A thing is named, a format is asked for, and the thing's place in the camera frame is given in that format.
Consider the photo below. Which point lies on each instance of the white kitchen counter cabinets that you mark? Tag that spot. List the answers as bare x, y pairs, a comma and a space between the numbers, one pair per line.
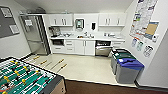
80, 46

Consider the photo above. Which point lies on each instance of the chrome sink faucet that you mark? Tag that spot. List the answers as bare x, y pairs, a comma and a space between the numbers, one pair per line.
88, 34

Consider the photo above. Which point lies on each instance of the steel dishwasher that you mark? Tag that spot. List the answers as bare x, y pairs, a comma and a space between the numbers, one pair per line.
103, 49

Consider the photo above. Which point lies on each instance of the black microwave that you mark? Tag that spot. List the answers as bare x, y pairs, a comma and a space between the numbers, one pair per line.
57, 42

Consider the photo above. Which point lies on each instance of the black coffee machine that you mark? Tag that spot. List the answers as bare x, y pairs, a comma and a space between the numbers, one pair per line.
54, 31

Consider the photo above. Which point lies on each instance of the green lidded bin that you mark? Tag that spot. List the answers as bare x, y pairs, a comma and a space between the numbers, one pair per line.
118, 53

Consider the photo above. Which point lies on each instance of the white upper cabinet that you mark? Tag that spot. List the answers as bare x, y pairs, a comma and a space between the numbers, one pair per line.
60, 20
111, 19

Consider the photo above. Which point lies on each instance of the blue lidded bin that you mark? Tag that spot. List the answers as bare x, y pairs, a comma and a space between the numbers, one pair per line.
128, 70

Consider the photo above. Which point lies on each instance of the small white bin sign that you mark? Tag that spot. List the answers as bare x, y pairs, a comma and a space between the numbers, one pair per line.
148, 50
140, 45
134, 42

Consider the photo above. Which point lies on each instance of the steel refrigerator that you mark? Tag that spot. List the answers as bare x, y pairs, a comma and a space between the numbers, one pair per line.
35, 35

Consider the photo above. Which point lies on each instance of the foosball table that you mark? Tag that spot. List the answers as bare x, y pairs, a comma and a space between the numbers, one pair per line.
23, 78

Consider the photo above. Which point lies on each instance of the wall paper towel dispenser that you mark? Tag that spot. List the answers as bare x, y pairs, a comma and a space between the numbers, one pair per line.
79, 24

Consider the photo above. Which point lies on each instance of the wall posters strip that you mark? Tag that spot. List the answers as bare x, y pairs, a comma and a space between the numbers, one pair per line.
143, 18

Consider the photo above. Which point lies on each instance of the wall notice board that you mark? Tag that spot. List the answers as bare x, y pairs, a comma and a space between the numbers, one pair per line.
7, 21

